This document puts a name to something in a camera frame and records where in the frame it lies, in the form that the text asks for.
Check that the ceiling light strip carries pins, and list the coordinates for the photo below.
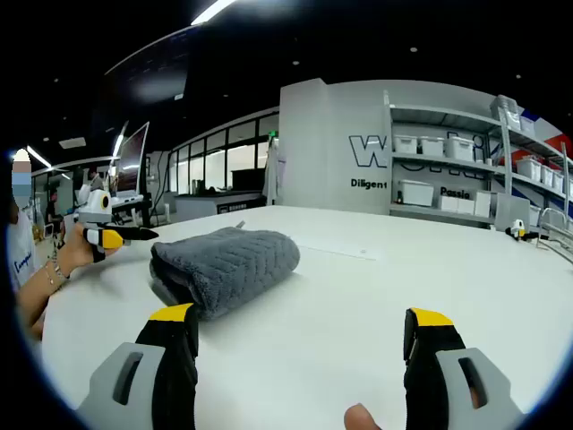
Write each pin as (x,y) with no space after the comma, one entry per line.
(212,12)

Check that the white hanging coat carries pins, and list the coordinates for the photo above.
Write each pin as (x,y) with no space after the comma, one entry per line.
(271,170)

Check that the clear lidded bin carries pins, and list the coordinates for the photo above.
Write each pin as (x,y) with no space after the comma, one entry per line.
(506,112)

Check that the person's right hand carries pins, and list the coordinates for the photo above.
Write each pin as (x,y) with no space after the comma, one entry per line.
(360,418)

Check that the grey metal shelving unit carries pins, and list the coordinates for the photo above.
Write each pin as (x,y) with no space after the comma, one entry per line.
(506,157)
(443,113)

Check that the white monitor desk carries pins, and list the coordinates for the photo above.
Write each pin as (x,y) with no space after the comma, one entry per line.
(130,203)

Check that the grey towel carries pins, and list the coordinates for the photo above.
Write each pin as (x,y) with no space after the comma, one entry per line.
(228,264)

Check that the upright white box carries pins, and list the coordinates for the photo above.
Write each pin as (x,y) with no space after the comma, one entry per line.
(482,203)

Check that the person's left hand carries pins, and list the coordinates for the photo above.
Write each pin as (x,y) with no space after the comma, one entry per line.
(76,251)

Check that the flat white box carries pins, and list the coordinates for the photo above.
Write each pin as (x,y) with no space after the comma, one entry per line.
(456,204)

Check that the large white storage bin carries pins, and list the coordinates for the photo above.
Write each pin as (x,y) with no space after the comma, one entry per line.
(416,193)

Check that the spare white yellow gripper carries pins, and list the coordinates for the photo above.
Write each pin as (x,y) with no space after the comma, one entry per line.
(519,229)

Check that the grey flat panel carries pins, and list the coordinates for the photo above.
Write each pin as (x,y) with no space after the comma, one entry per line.
(512,212)

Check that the black box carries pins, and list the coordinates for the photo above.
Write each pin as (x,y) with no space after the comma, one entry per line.
(246,181)

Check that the large tilted monitor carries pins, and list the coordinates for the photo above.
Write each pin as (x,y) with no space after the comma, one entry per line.
(133,159)

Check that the grey counter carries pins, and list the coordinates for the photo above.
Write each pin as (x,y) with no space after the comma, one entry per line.
(210,203)

